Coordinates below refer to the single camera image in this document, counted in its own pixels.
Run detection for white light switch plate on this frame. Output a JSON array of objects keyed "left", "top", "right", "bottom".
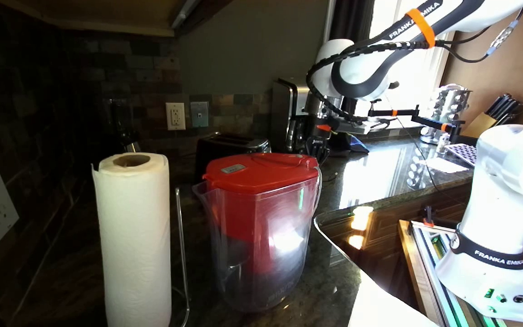
[{"left": 164, "top": 101, "right": 189, "bottom": 134}]

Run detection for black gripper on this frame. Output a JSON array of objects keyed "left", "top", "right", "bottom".
[{"left": 311, "top": 97, "right": 347, "bottom": 137}]

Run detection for papers on counter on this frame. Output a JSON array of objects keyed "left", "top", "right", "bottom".
[{"left": 440, "top": 141, "right": 478, "bottom": 172}]

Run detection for pale green outlet plate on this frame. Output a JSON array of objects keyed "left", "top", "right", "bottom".
[{"left": 189, "top": 101, "right": 211, "bottom": 130}]

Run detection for white paper towel roll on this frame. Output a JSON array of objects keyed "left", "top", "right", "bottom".
[{"left": 89, "top": 152, "right": 175, "bottom": 327}]

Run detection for orange strap on arm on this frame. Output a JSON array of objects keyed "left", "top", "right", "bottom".
[{"left": 405, "top": 6, "right": 440, "bottom": 50}]

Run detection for wire paper towel holder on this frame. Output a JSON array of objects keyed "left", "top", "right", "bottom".
[{"left": 173, "top": 188, "right": 193, "bottom": 327}]

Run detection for black silver coffee maker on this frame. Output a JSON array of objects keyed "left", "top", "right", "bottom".
[{"left": 267, "top": 79, "right": 313, "bottom": 157}]

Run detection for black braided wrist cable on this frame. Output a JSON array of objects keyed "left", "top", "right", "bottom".
[{"left": 305, "top": 39, "right": 400, "bottom": 119}]

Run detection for black toaster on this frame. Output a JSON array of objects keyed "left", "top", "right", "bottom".
[{"left": 194, "top": 134, "right": 273, "bottom": 179}]

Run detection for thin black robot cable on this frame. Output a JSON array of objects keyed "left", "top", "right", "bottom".
[{"left": 451, "top": 6, "right": 523, "bottom": 66}]

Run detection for dark wood upper cabinet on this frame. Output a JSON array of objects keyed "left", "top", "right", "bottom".
[{"left": 0, "top": 0, "right": 233, "bottom": 39}]

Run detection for bright window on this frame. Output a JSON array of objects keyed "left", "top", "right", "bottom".
[{"left": 369, "top": 0, "right": 458, "bottom": 134}]

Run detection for clear pitcher with red lid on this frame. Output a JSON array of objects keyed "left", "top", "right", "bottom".
[{"left": 191, "top": 152, "right": 325, "bottom": 315}]

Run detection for wooden lower cabinet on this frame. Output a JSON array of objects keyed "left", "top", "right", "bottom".
[{"left": 322, "top": 181, "right": 476, "bottom": 299}]

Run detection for wooden knife block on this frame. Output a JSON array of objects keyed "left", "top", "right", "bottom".
[{"left": 460, "top": 94, "right": 523, "bottom": 139}]

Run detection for silver spice rack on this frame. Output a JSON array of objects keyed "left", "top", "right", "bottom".
[{"left": 421, "top": 83, "right": 472, "bottom": 144}]

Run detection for white paper sheet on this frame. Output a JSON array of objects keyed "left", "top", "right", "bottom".
[{"left": 349, "top": 281, "right": 440, "bottom": 327}]

